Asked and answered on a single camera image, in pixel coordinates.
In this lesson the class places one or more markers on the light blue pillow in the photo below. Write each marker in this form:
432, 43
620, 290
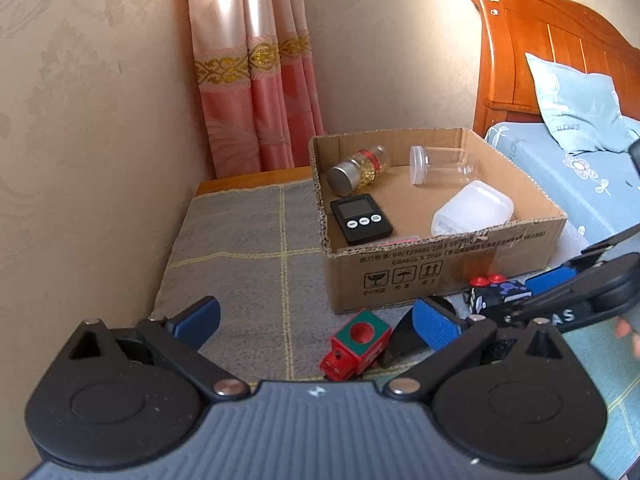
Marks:
580, 105

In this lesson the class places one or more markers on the checked table cloth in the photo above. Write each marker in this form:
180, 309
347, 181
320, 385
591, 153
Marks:
225, 240

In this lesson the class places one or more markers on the red wooden toy train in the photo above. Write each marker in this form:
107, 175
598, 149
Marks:
355, 345

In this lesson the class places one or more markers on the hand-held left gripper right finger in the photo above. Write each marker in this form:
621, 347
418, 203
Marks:
436, 324

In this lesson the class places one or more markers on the cardboard box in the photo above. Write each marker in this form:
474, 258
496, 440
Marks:
425, 280

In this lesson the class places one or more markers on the person's right hand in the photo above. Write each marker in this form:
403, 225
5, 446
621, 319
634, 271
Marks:
634, 337

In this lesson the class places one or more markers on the clear plastic jar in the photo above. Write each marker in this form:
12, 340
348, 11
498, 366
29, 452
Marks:
445, 165

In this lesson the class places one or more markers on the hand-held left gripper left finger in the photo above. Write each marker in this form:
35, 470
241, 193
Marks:
196, 319

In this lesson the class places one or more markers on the pink card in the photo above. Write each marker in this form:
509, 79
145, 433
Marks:
400, 241

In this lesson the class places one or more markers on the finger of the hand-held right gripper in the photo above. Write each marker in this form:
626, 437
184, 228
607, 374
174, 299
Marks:
555, 279
535, 312

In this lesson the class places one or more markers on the pink curtain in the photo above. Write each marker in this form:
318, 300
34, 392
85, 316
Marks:
250, 85

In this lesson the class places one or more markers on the capsule bottle with silver cap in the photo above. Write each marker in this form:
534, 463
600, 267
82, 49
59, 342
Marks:
350, 172

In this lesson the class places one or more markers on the white bottle with green label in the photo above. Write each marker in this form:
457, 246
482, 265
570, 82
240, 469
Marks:
475, 207

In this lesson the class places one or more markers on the black oblong object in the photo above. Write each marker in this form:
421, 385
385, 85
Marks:
405, 342

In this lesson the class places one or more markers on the black cube toy red buttons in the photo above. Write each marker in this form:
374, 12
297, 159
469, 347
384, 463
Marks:
492, 295

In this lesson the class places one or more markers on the blue floral bed sheet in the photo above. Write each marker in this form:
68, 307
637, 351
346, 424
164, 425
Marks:
565, 185

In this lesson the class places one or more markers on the black digital timer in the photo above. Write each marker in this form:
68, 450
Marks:
360, 220

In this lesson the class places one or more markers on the wooden bed headboard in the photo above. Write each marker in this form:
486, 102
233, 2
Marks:
525, 50

